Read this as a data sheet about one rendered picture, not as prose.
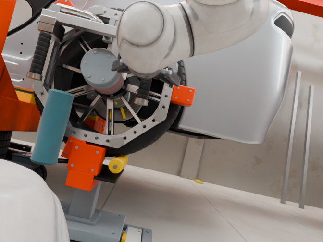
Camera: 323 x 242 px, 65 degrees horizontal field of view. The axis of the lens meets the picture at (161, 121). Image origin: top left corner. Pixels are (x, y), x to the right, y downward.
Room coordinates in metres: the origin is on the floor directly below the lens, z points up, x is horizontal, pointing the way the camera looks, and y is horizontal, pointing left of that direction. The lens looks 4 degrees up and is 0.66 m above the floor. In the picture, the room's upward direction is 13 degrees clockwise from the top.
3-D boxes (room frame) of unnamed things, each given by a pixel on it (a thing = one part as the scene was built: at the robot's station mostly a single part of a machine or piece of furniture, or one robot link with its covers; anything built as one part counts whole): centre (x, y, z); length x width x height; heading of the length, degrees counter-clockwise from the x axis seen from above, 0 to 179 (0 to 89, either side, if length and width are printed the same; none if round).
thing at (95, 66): (0.95, 0.25, 0.85); 0.21 x 0.14 x 0.14; 2
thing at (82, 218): (1.19, 0.26, 0.32); 0.40 x 0.30 x 0.28; 92
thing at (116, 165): (1.13, 0.14, 0.51); 0.29 x 0.06 x 0.06; 2
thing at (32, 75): (0.78, 0.42, 0.83); 0.04 x 0.04 x 0.16
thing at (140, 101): (0.80, 0.08, 0.83); 0.04 x 0.04 x 0.16
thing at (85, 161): (1.06, 0.26, 0.48); 0.16 x 0.12 x 0.17; 2
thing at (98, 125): (3.36, 0.87, 0.69); 0.52 x 0.17 x 0.35; 2
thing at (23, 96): (1.47, 0.81, 0.71); 0.14 x 0.14 x 0.05; 2
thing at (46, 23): (0.81, 0.42, 0.93); 0.09 x 0.05 x 0.05; 2
